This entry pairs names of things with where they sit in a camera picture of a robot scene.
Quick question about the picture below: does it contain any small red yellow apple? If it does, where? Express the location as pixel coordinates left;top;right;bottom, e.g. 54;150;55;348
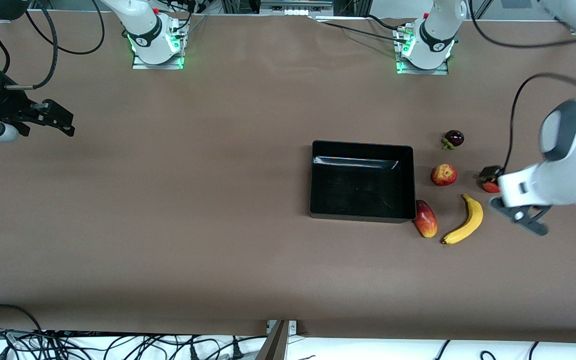
430;163;459;187

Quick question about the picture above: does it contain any yellow banana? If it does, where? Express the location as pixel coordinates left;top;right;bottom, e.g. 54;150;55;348
441;193;484;246

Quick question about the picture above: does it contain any black plastic box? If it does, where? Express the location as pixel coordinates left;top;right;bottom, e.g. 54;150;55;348
309;140;417;224

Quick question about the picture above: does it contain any dark purple mangosteen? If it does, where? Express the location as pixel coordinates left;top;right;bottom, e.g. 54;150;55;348
441;129;466;151

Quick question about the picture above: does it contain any red yellow mango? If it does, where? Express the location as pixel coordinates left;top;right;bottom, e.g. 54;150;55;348
414;199;439;239

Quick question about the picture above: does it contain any long black camera cable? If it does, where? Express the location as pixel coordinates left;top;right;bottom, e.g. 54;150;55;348
469;0;576;171

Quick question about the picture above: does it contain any thick black cable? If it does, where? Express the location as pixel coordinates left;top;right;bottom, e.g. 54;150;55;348
5;0;61;91

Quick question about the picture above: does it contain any looped black cable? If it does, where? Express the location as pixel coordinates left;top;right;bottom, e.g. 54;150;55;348
24;0;107;56

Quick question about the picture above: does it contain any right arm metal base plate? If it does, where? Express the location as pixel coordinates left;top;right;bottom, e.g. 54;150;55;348
131;19;186;70

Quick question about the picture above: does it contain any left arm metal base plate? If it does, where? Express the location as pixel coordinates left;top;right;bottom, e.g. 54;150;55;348
395;25;450;76

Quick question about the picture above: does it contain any arched black cable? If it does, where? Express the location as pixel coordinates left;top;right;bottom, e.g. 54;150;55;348
0;303;45;333

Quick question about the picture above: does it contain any silver metal bracket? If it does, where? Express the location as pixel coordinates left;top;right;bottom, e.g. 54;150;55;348
266;319;298;335

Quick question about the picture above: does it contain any aluminium frame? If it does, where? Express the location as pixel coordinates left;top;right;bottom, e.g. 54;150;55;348
220;0;371;17

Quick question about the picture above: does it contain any grey metal post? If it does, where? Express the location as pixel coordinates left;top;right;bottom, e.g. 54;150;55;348
254;320;290;360

